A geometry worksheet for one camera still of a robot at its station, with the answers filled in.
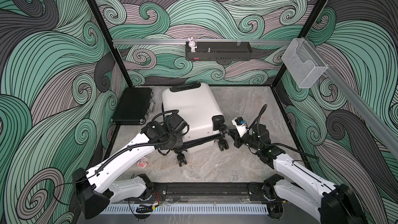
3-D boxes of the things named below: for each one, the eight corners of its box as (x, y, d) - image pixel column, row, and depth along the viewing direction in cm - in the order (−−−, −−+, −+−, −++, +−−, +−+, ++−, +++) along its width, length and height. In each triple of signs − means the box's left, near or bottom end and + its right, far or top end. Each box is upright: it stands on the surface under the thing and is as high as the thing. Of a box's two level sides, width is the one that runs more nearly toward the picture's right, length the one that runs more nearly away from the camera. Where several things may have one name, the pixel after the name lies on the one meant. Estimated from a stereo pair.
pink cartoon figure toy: (138, 168, 82) (136, 166, 80) (140, 158, 86) (138, 156, 83) (147, 168, 82) (145, 166, 80) (149, 158, 86) (147, 156, 83)
